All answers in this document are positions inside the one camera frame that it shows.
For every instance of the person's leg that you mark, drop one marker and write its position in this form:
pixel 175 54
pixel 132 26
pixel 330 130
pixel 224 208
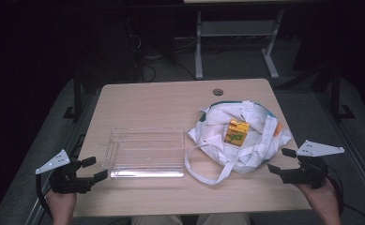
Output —
pixel 156 220
pixel 224 219

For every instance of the grey round table grommet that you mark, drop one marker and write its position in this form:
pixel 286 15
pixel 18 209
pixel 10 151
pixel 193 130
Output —
pixel 218 92

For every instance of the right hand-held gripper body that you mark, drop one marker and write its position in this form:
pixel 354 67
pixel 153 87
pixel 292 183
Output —
pixel 308 173

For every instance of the yellow juice carton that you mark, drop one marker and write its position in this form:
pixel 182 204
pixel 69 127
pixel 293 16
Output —
pixel 236 132

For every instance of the white metal desk frame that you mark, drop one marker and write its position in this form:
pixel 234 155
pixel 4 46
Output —
pixel 198 47

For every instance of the person's left leg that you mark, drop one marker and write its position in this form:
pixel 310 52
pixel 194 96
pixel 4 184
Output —
pixel 156 220

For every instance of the person's right leg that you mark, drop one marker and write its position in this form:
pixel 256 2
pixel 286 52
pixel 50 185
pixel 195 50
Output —
pixel 224 219

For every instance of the person's left hand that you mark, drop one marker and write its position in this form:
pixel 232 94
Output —
pixel 61 201

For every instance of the person's right hand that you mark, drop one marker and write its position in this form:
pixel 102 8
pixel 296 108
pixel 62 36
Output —
pixel 321 197

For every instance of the clear plastic box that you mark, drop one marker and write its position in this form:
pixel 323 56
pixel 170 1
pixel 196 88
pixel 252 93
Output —
pixel 145 153

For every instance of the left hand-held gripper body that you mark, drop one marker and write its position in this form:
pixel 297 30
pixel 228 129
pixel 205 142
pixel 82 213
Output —
pixel 65 181

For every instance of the black metal stand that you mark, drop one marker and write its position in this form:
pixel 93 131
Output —
pixel 336 90
pixel 77 93

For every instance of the white cloth bag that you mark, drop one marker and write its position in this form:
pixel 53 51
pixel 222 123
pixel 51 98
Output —
pixel 252 150

